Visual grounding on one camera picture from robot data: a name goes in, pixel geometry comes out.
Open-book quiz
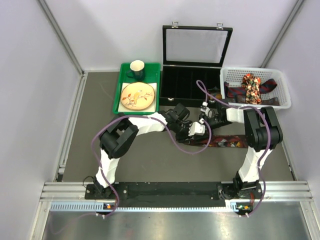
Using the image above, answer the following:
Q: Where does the green plastic tray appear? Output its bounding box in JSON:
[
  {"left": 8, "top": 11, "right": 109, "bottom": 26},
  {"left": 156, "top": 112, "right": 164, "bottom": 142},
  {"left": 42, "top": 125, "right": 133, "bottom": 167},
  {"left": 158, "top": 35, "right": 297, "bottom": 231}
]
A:
[{"left": 112, "top": 63, "right": 161, "bottom": 115}]

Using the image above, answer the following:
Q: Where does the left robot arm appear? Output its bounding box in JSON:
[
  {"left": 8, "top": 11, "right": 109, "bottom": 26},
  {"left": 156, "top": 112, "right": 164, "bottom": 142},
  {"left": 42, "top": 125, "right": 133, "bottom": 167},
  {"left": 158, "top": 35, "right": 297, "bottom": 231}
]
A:
[{"left": 92, "top": 103, "right": 204, "bottom": 199}]

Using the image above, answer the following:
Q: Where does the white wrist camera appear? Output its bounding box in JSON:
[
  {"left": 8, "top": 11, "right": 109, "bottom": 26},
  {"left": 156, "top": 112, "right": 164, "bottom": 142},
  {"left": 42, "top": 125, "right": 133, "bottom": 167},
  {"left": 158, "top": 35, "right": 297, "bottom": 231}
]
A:
[
  {"left": 188, "top": 118, "right": 207, "bottom": 137},
  {"left": 200, "top": 101, "right": 213, "bottom": 118}
]

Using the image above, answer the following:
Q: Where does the white plastic basket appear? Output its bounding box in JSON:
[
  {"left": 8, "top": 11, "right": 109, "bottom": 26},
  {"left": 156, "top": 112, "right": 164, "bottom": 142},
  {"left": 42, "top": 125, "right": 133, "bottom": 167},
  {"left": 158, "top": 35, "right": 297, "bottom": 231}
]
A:
[{"left": 220, "top": 67, "right": 292, "bottom": 111}]

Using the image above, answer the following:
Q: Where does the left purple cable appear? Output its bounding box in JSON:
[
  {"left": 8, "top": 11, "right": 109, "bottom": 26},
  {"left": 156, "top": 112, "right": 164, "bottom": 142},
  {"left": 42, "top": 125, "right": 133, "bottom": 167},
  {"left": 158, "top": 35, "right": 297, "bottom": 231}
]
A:
[{"left": 91, "top": 115, "right": 213, "bottom": 220}]

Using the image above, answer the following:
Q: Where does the floral colourful tie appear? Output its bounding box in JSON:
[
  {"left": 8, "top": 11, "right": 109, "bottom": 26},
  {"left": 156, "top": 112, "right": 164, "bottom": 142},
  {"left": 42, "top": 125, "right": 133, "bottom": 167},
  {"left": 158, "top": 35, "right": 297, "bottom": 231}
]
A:
[{"left": 241, "top": 73, "right": 262, "bottom": 105}]

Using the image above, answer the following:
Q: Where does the bird pattern plate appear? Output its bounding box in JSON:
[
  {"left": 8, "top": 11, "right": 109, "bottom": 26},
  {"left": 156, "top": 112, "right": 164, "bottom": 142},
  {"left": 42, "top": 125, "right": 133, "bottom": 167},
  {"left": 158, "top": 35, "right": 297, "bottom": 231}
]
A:
[{"left": 120, "top": 82, "right": 156, "bottom": 111}]

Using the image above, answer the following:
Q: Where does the brown tie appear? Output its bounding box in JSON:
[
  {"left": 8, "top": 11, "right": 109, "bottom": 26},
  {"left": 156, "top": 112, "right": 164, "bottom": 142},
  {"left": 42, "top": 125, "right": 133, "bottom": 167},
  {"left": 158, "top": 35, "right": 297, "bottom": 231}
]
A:
[{"left": 207, "top": 86, "right": 223, "bottom": 103}]

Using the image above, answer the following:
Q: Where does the dark green mug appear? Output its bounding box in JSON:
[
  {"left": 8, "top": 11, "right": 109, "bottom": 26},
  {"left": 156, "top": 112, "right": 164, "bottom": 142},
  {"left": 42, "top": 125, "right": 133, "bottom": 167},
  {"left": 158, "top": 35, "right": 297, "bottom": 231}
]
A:
[{"left": 126, "top": 60, "right": 145, "bottom": 82}]

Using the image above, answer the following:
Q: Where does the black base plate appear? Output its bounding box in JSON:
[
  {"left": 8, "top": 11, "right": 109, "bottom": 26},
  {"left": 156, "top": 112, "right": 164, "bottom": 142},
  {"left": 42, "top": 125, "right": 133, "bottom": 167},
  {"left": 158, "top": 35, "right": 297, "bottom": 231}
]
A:
[{"left": 84, "top": 181, "right": 265, "bottom": 202}]

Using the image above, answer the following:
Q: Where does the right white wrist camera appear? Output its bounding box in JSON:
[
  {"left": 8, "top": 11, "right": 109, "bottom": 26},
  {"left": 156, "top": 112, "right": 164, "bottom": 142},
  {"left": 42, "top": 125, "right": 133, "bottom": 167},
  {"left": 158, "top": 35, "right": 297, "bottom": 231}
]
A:
[{"left": 200, "top": 101, "right": 213, "bottom": 118}]

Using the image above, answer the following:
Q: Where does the slotted cable duct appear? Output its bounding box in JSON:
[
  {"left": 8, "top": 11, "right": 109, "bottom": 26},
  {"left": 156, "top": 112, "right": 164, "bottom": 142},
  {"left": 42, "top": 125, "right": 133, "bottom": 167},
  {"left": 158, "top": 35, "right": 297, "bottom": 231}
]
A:
[{"left": 49, "top": 199, "right": 252, "bottom": 213}]

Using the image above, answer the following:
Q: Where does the black glass-lid display box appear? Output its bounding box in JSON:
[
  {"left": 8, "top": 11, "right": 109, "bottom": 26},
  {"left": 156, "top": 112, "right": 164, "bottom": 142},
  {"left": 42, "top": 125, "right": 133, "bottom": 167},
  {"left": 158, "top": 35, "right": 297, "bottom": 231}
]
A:
[{"left": 159, "top": 23, "right": 233, "bottom": 108}]

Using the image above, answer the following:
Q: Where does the red navy striped tie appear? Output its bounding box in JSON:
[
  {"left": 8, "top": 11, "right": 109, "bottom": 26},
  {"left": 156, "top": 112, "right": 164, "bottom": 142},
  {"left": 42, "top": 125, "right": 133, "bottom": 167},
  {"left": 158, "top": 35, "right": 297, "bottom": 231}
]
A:
[{"left": 223, "top": 78, "right": 277, "bottom": 98}]

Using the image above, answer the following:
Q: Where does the dark red patterned tie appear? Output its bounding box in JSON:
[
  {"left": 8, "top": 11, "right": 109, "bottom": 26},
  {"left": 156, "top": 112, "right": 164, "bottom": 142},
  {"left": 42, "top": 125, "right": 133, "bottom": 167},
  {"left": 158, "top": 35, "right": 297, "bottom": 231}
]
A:
[{"left": 184, "top": 134, "right": 249, "bottom": 149}]

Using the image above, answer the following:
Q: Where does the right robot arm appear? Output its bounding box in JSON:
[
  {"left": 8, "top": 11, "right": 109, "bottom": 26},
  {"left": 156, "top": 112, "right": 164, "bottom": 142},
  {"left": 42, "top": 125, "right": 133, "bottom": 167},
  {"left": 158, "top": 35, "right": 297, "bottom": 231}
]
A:
[{"left": 200, "top": 103, "right": 283, "bottom": 200}]

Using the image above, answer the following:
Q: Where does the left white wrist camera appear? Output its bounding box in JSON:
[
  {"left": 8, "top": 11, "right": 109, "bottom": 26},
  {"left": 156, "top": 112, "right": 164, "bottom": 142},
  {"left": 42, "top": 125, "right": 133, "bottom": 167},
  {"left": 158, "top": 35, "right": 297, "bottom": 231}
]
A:
[{"left": 188, "top": 118, "right": 207, "bottom": 137}]

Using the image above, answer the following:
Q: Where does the dark maroon tie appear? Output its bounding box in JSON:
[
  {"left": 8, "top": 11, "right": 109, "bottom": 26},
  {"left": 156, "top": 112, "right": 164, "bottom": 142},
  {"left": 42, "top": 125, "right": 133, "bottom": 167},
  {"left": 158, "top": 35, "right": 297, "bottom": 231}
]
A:
[{"left": 228, "top": 95, "right": 280, "bottom": 106}]

